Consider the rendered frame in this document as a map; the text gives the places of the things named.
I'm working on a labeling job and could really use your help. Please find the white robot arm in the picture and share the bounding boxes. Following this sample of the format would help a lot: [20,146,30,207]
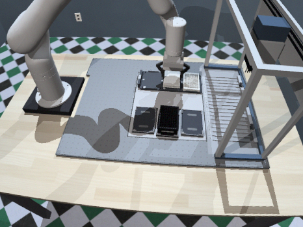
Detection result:
[7,0,187,108]

